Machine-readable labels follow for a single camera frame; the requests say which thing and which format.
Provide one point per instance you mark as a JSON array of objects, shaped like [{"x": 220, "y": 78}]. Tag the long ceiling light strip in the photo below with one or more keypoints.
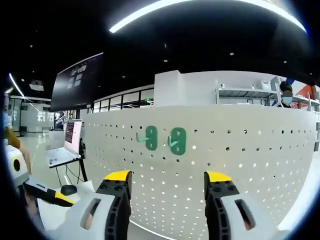
[{"x": 200, "y": 6}]

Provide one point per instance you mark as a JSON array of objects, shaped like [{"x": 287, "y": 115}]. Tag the short ceiling light strip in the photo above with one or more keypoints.
[{"x": 16, "y": 85}]

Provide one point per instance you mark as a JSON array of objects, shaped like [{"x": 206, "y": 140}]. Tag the white partition block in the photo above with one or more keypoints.
[{"x": 185, "y": 90}]

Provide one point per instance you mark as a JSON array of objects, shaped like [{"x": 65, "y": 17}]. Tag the metal shelf rack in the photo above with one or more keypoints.
[{"x": 240, "y": 93}]

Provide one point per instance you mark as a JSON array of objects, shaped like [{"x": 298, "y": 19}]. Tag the white perforated mounting plate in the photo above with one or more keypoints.
[{"x": 225, "y": 175}]

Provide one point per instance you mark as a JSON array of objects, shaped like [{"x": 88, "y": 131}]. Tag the black laptop stand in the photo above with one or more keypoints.
[{"x": 82, "y": 170}]

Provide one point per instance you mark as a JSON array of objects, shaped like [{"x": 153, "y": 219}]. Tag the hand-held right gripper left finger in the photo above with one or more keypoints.
[{"x": 100, "y": 212}]

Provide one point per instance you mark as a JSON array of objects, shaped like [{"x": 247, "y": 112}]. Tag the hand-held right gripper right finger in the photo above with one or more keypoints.
[{"x": 232, "y": 212}]

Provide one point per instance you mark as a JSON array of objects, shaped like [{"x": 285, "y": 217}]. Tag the ceiling air conditioner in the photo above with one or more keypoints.
[{"x": 37, "y": 86}]

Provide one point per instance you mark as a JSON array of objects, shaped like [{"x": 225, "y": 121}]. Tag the large dark wall screen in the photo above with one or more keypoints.
[{"x": 77, "y": 85}]

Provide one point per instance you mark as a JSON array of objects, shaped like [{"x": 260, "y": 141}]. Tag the open white laptop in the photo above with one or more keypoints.
[{"x": 72, "y": 135}]

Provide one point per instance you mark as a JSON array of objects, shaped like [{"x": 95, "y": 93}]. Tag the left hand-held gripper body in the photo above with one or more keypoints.
[{"x": 17, "y": 175}]

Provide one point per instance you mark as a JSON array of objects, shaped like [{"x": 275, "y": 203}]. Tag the black computer mouse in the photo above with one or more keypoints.
[{"x": 68, "y": 190}]

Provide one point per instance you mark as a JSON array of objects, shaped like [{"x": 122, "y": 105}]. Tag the green hook assembly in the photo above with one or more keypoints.
[
  {"x": 151, "y": 138},
  {"x": 182, "y": 142}
]

